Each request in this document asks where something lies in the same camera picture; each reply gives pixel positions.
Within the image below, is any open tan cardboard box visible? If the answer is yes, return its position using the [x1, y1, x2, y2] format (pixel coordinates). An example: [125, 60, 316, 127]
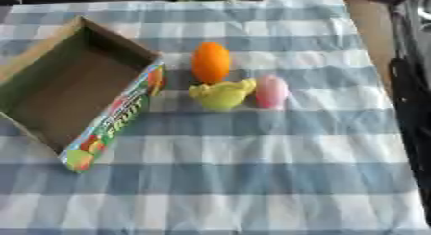
[0, 14, 168, 174]

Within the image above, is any yellow-green toy pear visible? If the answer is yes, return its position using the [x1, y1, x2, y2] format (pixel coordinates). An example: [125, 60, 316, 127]
[187, 78, 258, 113]

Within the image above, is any orange toy fruit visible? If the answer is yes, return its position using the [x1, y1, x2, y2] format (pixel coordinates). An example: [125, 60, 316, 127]
[190, 41, 233, 85]

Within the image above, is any pink toy peach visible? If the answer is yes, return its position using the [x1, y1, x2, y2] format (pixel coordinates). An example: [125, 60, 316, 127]
[254, 73, 292, 111]

